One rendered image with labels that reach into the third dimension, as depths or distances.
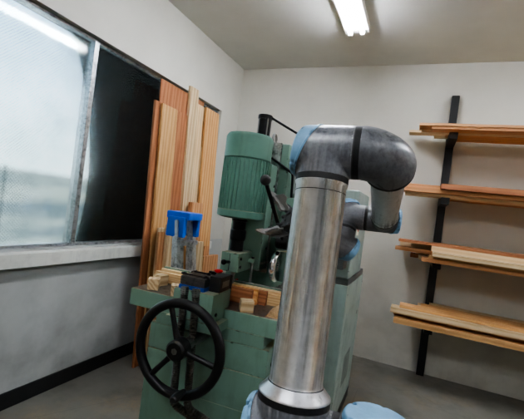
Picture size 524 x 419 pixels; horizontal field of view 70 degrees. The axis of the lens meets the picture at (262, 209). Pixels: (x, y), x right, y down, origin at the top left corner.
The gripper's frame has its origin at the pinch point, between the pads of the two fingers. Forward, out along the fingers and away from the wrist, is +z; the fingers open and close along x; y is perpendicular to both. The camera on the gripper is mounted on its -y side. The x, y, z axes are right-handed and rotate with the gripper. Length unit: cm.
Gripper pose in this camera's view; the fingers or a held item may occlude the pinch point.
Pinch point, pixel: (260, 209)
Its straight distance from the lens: 122.8
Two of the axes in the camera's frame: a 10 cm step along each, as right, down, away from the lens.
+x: -2.6, 8.6, -4.4
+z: -8.6, -4.1, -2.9
